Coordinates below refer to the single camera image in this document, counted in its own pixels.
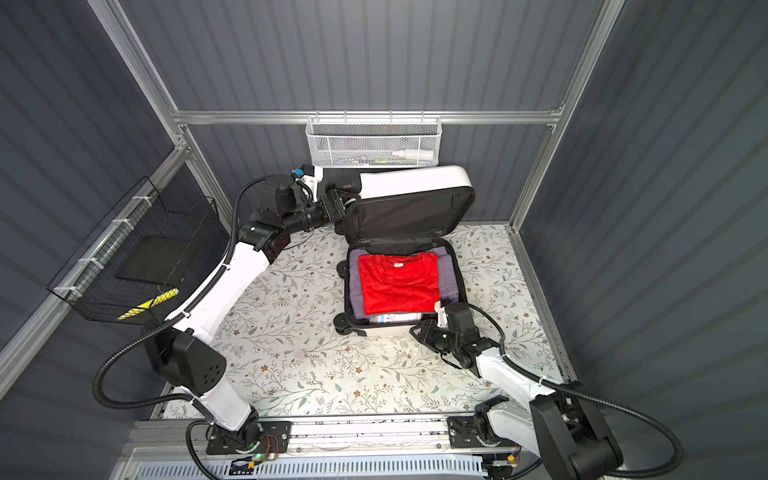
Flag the floral table mat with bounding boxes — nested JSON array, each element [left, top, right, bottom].
[[161, 224, 577, 420]]

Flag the yellow black striped label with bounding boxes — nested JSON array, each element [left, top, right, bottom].
[[117, 288, 179, 321]]

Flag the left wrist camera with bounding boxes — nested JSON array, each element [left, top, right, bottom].
[[292, 164, 324, 196]]

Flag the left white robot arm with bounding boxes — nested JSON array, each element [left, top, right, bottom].
[[146, 175, 362, 432]]

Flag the left black corrugated cable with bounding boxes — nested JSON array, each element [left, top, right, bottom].
[[92, 173, 301, 480]]

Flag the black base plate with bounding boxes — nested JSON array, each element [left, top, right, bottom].
[[446, 412, 517, 449], [205, 421, 292, 455]]

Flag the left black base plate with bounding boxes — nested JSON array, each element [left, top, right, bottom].
[[205, 421, 292, 455]]

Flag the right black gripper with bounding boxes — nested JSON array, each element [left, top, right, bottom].
[[411, 318, 461, 354]]

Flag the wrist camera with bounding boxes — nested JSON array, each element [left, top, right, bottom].
[[434, 301, 448, 329], [292, 164, 324, 196]]

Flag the red t-shirt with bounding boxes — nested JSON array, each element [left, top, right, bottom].
[[358, 252, 441, 316]]

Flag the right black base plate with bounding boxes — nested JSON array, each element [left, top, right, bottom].
[[446, 412, 517, 449]]

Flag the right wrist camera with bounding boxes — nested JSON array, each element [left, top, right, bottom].
[[434, 301, 448, 329]]

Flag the white vented panel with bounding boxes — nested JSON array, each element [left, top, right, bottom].
[[131, 454, 488, 480]]

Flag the white wire mesh basket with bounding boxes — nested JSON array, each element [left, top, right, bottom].
[[305, 118, 443, 169]]

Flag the black corrugated cable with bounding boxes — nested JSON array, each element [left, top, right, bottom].
[[92, 173, 301, 480], [467, 303, 685, 480]]

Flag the right black corrugated cable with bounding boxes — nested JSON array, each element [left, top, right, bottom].
[[467, 303, 685, 480]]

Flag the white hard-shell suitcase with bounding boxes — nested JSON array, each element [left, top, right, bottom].
[[326, 166, 475, 337]]

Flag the white tube in basket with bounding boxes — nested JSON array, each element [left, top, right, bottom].
[[392, 149, 434, 162]]

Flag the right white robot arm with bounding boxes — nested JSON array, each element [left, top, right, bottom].
[[410, 303, 624, 479]]

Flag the black wire mesh basket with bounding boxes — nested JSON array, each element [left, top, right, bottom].
[[47, 177, 227, 325]]

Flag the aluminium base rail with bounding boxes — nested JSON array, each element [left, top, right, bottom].
[[119, 412, 527, 460]]

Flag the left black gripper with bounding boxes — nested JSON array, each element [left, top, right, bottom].
[[282, 191, 360, 239]]

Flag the purple pants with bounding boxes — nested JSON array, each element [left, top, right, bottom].
[[348, 246, 462, 322]]

